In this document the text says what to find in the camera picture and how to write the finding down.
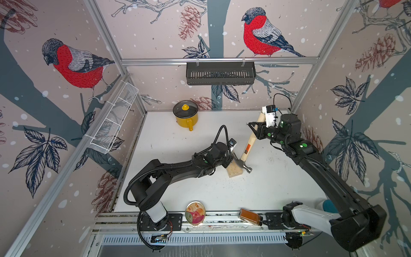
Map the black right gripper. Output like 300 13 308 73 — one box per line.
249 120 291 147

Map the wooden handle claw hammer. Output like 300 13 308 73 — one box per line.
233 112 265 173

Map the pale wooden block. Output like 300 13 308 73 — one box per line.
226 159 243 178

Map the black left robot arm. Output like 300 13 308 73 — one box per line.
123 139 237 226

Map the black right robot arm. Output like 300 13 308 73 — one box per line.
248 114 387 252

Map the yellow pot with lid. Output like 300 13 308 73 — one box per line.
172 100 199 131

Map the round colourful tin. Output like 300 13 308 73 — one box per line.
185 201 206 226

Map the brown leather case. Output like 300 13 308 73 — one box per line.
239 208 263 226

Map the teal round disc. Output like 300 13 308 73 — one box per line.
321 199 339 214

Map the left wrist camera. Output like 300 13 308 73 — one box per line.
229 138 237 152

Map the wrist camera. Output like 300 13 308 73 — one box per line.
229 138 237 152
262 105 278 127

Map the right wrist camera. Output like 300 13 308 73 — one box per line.
262 105 278 127

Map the black hanging wire basket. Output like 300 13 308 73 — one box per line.
186 62 256 86

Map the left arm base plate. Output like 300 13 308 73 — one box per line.
138 212 183 232

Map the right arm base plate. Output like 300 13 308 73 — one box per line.
262 212 311 230

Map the white wire mesh shelf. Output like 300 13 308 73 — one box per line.
89 82 139 154

